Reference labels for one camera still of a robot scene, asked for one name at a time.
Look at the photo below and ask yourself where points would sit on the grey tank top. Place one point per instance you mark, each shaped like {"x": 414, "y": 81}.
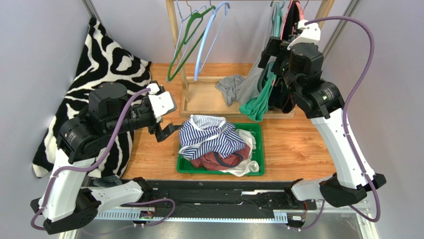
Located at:
{"x": 236, "y": 88}

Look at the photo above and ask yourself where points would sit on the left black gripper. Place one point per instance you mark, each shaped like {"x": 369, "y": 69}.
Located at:
{"x": 156, "y": 128}

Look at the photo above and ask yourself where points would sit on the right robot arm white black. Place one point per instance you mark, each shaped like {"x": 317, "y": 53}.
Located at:
{"x": 299, "y": 67}

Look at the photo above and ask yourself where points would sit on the red tank top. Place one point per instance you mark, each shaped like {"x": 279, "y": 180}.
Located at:
{"x": 213, "y": 161}

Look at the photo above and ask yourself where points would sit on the light blue plastic hanger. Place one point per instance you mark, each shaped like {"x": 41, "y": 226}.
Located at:
{"x": 203, "y": 52}

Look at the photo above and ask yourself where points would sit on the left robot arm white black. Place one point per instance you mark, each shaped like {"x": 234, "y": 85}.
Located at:
{"x": 83, "y": 144}

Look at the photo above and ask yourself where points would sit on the navy maroon tank top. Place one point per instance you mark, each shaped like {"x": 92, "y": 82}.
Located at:
{"x": 280, "y": 97}

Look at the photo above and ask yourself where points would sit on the zebra print blanket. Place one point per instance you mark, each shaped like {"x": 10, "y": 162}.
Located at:
{"x": 102, "y": 60}

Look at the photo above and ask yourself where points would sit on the light blue wire hanger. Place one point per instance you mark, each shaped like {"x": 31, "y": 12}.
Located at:
{"x": 185, "y": 36}

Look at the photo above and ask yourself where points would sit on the teal plastic hanger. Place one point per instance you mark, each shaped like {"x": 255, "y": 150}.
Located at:
{"x": 277, "y": 17}

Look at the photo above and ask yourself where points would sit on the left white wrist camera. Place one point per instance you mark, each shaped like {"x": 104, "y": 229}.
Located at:
{"x": 162, "y": 102}

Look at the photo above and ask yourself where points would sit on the pink plastic hanger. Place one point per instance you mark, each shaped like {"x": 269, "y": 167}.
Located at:
{"x": 291, "y": 19}

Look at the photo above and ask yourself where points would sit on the blue white striped tank top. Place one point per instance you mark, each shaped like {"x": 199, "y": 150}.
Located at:
{"x": 201, "y": 135}

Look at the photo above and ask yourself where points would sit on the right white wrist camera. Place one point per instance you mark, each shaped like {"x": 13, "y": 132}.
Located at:
{"x": 309, "y": 34}

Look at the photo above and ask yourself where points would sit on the green plastic hanger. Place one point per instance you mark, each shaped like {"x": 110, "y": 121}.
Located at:
{"x": 203, "y": 11}

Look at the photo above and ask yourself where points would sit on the green plastic tray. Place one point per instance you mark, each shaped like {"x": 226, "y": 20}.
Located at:
{"x": 185, "y": 166}

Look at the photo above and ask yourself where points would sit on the green tank top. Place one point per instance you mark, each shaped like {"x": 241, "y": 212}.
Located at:
{"x": 256, "y": 108}

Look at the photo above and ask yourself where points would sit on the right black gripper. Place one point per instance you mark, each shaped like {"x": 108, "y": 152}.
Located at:
{"x": 271, "y": 50}

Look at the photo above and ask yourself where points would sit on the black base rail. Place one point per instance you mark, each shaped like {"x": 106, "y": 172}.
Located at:
{"x": 220, "y": 201}

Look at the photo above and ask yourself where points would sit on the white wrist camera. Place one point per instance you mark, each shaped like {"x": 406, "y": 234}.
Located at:
{"x": 309, "y": 34}
{"x": 162, "y": 102}

